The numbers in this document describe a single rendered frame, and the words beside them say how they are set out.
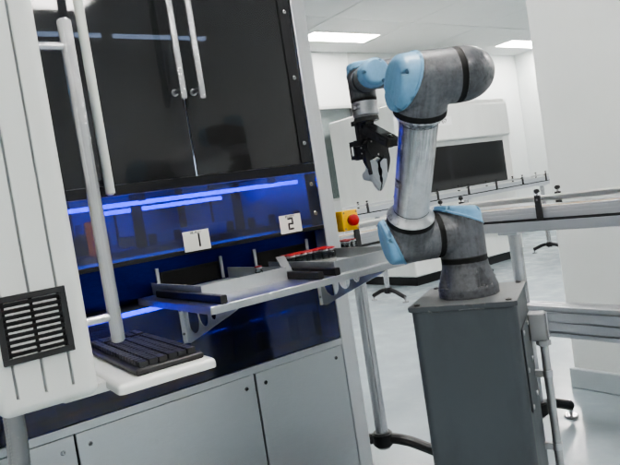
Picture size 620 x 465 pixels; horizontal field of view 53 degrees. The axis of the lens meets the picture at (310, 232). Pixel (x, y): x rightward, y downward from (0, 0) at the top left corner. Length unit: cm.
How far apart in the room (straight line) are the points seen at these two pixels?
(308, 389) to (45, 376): 111
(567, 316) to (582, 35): 125
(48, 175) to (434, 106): 75
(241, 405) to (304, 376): 25
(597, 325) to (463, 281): 99
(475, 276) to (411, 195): 28
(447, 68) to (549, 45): 186
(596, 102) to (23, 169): 242
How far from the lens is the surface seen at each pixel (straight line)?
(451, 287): 156
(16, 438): 151
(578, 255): 312
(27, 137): 118
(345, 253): 203
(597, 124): 300
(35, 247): 116
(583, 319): 247
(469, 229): 155
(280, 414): 206
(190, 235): 185
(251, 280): 165
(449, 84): 130
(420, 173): 140
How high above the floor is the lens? 109
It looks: 3 degrees down
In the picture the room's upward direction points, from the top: 9 degrees counter-clockwise
